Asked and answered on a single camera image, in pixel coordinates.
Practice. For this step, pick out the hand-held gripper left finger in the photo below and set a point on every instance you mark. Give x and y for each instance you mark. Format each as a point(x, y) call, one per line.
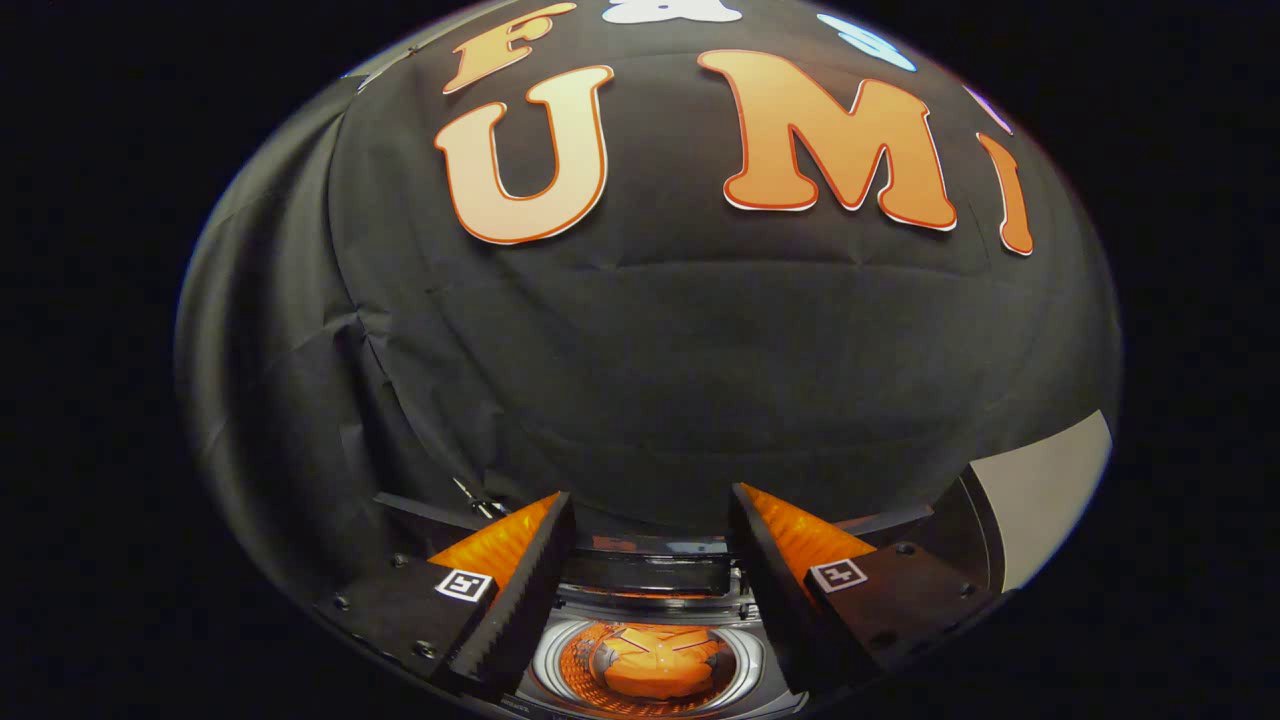
point(525, 600)

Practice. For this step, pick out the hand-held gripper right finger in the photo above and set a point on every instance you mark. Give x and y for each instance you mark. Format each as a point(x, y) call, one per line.
point(775, 600)

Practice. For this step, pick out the grey washing machine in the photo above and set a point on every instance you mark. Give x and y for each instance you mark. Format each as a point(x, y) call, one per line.
point(553, 645)

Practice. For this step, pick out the black washing machine lid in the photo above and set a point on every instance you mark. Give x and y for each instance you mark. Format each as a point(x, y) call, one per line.
point(650, 570)

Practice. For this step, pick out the yellow polo shirt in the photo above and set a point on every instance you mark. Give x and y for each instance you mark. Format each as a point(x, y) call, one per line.
point(655, 675)

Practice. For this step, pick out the black backdrop cloth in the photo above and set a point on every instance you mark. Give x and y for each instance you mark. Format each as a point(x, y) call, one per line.
point(650, 350)

